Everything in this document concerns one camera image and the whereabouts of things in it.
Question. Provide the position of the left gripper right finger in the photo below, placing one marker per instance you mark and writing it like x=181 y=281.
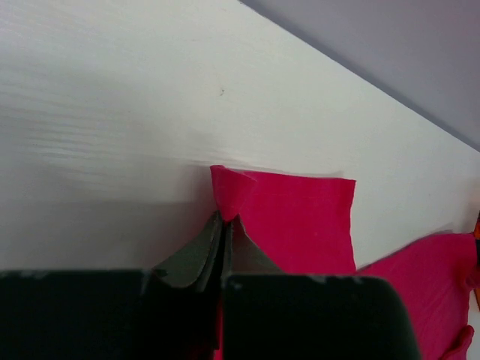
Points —
x=269 y=314

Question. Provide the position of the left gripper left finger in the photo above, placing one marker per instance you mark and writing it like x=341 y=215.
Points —
x=169 y=311

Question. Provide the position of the magenta t shirt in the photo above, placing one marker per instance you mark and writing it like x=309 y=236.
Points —
x=303 y=225

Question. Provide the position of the folded orange t shirt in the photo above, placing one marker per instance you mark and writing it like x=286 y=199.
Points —
x=476 y=234

